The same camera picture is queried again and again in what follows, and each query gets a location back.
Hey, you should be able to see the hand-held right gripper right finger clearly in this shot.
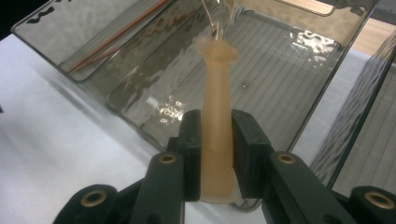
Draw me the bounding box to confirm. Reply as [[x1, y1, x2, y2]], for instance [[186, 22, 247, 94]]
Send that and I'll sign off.
[[231, 108, 276, 201]]

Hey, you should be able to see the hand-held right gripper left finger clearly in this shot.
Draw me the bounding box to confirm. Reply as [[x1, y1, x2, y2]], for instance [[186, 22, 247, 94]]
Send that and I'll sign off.
[[167, 108, 202, 203]]

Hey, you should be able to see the clear spoon with beige handle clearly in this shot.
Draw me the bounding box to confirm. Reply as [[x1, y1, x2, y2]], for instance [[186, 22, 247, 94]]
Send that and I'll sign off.
[[195, 0, 241, 205]]

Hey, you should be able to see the smoky clear bin with spoon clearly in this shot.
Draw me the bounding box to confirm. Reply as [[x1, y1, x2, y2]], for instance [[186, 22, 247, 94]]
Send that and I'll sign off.
[[106, 0, 381, 213]]

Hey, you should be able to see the smoky clear bin with cutlery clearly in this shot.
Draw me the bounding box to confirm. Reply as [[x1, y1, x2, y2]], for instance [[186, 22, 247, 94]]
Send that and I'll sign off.
[[310, 31, 396, 198]]

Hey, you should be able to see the smoky clear bin with chopsticks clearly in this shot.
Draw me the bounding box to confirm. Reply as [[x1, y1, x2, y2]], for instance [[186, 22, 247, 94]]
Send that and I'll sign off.
[[10, 0, 188, 83]]

